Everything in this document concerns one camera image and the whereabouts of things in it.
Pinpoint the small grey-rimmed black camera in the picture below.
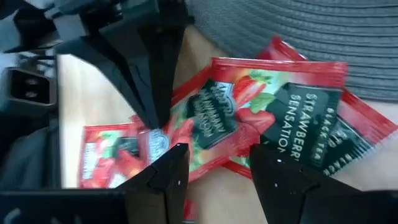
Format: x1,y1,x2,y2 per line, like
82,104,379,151
4,67,58,108

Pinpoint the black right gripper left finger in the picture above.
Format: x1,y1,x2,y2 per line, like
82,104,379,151
116,143,190,224

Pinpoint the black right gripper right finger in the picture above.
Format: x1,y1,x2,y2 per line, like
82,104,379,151
250,143,361,224

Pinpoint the grey round woven placemat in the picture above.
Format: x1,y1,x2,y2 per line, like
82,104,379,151
186,0,398,102

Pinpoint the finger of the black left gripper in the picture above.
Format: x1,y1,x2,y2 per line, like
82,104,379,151
139,26,184,129
55,34,161,129

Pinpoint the black aluminium table frame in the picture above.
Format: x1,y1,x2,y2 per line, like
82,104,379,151
48,107,62,190

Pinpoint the red strawberry tea packet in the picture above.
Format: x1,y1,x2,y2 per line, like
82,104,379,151
78,122,153,190
129,67,261,183
210,57,349,170
256,35,398,177
182,198,199,222
221,154,253,180

